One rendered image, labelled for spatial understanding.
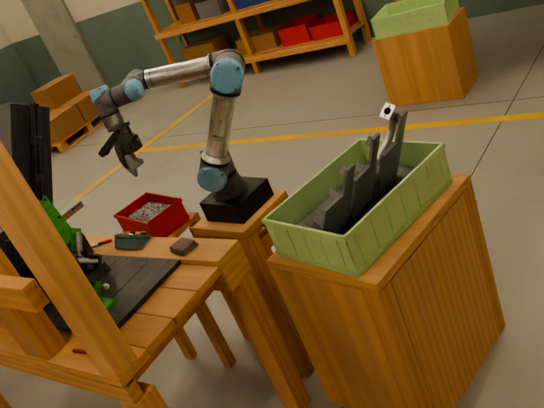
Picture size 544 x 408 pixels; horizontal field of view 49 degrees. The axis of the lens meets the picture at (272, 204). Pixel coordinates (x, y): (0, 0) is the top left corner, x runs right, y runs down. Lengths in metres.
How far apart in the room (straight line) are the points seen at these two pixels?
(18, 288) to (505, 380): 1.86
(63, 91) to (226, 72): 7.19
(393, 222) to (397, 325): 0.35
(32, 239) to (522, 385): 1.90
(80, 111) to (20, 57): 4.22
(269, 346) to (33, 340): 0.90
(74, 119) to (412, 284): 7.12
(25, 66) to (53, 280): 11.26
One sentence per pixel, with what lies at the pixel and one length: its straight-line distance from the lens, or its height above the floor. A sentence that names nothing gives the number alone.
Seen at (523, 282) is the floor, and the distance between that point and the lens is 3.08.
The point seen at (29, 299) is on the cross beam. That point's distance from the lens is 1.85.
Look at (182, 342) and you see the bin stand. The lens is 3.28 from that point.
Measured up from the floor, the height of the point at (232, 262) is 0.85.
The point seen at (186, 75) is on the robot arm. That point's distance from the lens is 2.35.
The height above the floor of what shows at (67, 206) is 1.13.
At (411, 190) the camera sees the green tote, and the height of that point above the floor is 0.90.
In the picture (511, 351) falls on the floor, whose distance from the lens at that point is 2.76.
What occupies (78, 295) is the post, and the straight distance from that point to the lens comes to 1.82.
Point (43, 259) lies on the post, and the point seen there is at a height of 1.34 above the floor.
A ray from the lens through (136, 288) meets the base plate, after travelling 2.30.
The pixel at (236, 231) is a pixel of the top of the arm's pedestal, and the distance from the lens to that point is 2.44.
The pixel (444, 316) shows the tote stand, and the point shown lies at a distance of 2.36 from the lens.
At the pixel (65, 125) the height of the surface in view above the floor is 0.29.
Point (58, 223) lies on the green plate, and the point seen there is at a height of 1.16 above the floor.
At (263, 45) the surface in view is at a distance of 7.96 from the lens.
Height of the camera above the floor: 1.96
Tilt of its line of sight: 26 degrees down
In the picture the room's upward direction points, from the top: 23 degrees counter-clockwise
